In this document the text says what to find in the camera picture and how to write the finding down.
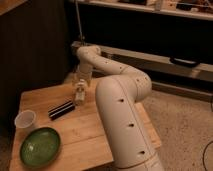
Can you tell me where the wooden table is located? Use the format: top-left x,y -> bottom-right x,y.
8,77 -> 163,171

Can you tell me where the clear plastic cup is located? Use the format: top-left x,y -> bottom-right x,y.
14,110 -> 36,132

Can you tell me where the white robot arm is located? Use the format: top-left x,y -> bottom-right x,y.
76,46 -> 165,171

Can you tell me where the grey metal rail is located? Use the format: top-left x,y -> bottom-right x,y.
70,40 -> 213,83

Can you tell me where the black handle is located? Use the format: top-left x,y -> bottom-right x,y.
169,57 -> 200,68

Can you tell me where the black rectangular box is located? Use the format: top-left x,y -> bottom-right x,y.
48,101 -> 75,120

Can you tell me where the cluttered shelf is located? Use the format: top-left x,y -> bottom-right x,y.
69,0 -> 213,21

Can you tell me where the small clear plastic bottle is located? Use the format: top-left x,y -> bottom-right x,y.
75,79 -> 86,105

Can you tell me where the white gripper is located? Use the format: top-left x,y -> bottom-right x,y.
72,62 -> 93,90

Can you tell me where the metal pole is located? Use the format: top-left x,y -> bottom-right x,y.
74,0 -> 85,46

